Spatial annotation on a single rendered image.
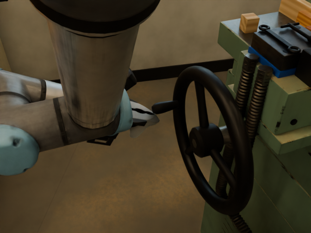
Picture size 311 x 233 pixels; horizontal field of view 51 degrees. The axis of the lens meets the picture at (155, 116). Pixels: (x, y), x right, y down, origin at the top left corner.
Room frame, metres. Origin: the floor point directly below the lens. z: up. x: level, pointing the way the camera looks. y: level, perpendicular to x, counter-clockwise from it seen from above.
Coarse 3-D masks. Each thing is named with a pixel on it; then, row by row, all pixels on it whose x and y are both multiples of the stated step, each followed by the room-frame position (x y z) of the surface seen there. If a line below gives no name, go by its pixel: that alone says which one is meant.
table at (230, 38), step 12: (276, 12) 0.83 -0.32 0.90; (228, 24) 0.76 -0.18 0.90; (264, 24) 0.76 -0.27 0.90; (276, 24) 0.76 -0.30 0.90; (228, 36) 0.73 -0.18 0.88; (240, 36) 0.70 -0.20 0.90; (252, 36) 0.70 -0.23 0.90; (228, 48) 0.73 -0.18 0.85; (240, 48) 0.68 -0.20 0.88; (264, 132) 0.42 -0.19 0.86; (288, 132) 0.41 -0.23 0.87; (300, 132) 0.41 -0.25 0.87; (276, 144) 0.39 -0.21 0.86; (288, 144) 0.38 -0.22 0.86; (300, 144) 0.39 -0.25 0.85
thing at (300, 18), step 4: (300, 12) 0.74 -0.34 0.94; (304, 12) 0.74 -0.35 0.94; (308, 12) 0.74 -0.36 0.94; (300, 16) 0.74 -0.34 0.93; (304, 16) 0.73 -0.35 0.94; (308, 16) 0.72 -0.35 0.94; (296, 20) 0.75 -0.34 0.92; (300, 20) 0.73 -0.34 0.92; (304, 20) 0.72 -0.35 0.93; (308, 20) 0.71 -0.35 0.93; (300, 24) 0.73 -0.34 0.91; (304, 24) 0.72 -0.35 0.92; (308, 24) 0.71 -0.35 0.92
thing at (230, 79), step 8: (232, 80) 0.69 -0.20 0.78; (272, 152) 0.51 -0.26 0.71; (288, 152) 0.47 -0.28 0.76; (296, 152) 0.45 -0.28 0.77; (304, 152) 0.44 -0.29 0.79; (280, 160) 0.48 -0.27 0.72; (288, 160) 0.46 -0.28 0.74; (296, 160) 0.44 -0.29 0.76; (304, 160) 0.43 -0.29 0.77; (288, 168) 0.45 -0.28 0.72; (296, 168) 0.44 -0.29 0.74; (304, 168) 0.42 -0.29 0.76; (296, 176) 0.43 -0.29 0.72; (304, 176) 0.41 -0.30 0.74; (304, 184) 0.41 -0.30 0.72
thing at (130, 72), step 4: (128, 72) 0.50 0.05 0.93; (132, 72) 0.52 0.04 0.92; (128, 76) 0.49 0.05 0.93; (132, 76) 0.49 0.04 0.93; (128, 80) 0.49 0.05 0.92; (132, 80) 0.49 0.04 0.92; (136, 80) 0.50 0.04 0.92; (128, 84) 0.49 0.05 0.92; (132, 84) 0.49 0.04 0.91; (124, 88) 0.48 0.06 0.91; (128, 88) 0.49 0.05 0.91
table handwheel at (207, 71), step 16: (176, 80) 0.56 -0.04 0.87; (192, 80) 0.51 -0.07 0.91; (208, 80) 0.45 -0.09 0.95; (176, 96) 0.56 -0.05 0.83; (224, 96) 0.41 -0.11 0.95; (176, 112) 0.56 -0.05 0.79; (224, 112) 0.39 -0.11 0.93; (240, 112) 0.39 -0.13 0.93; (176, 128) 0.55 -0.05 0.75; (192, 128) 0.46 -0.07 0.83; (208, 128) 0.45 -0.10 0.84; (224, 128) 0.46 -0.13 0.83; (240, 128) 0.36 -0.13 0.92; (192, 144) 0.45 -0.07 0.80; (208, 144) 0.42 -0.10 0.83; (224, 144) 0.44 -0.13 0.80; (240, 144) 0.35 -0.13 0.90; (192, 160) 0.49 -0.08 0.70; (240, 160) 0.33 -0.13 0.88; (192, 176) 0.46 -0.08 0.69; (224, 176) 0.36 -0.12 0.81; (240, 176) 0.32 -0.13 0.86; (208, 192) 0.41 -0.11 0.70; (240, 192) 0.31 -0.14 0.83; (224, 208) 0.34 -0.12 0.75; (240, 208) 0.31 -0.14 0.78
